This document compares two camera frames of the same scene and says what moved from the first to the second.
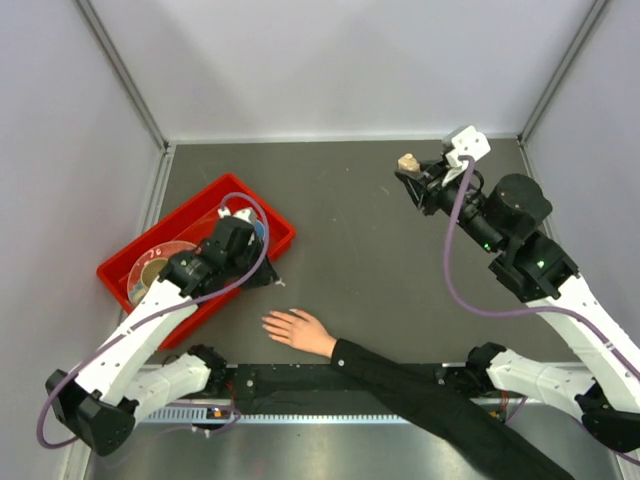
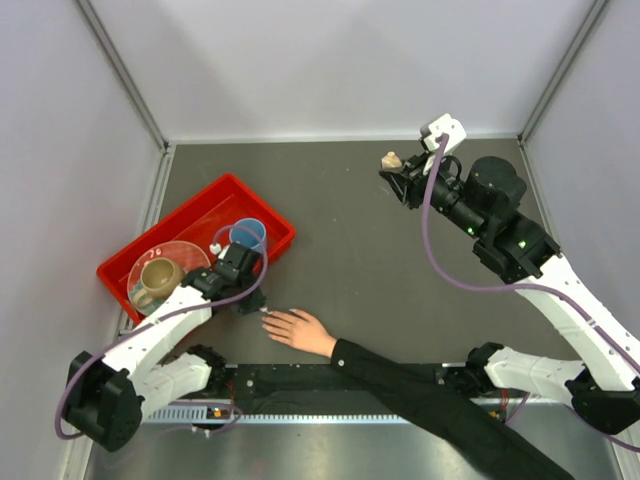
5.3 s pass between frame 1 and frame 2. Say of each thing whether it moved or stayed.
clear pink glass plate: stayed
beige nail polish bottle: moved
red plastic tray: stayed
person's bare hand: stayed
